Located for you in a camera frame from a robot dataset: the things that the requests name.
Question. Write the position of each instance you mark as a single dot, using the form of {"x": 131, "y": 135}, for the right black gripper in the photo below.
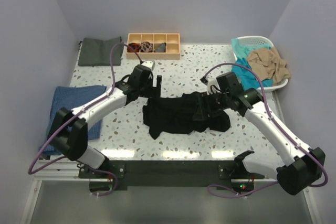
{"x": 198, "y": 114}

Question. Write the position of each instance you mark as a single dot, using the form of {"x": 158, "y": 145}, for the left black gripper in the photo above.
{"x": 153, "y": 92}

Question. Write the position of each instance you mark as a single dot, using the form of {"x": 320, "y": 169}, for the black t-shirt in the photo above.
{"x": 176, "y": 116}

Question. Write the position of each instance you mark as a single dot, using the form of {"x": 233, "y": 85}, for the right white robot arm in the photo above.
{"x": 302, "y": 165}

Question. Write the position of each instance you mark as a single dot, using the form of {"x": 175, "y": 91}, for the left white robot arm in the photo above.
{"x": 69, "y": 130}

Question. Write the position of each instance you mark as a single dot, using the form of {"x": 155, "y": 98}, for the dark grey small item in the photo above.
{"x": 159, "y": 48}

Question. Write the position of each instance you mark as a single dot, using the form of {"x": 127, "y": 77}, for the wooden compartment tray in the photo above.
{"x": 173, "y": 45}

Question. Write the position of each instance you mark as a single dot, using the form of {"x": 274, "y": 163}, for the brown patterned small item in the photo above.
{"x": 146, "y": 46}

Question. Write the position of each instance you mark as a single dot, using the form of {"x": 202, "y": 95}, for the red black small item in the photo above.
{"x": 133, "y": 47}

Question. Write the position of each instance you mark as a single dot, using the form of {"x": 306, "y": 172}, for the folded grey-green t-shirt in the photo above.
{"x": 96, "y": 52}

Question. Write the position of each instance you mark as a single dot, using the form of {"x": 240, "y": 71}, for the tan t-shirt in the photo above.
{"x": 268, "y": 65}

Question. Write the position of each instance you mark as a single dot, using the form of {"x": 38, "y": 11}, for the white laundry basket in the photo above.
{"x": 269, "y": 86}

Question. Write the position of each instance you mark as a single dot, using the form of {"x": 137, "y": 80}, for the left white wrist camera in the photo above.
{"x": 149, "y": 64}

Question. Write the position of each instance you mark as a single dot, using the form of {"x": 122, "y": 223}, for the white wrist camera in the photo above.
{"x": 212, "y": 87}
{"x": 149, "y": 64}

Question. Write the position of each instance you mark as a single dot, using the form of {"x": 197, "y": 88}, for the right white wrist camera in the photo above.
{"x": 212, "y": 87}

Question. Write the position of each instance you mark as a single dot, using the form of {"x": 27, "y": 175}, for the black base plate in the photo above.
{"x": 182, "y": 174}

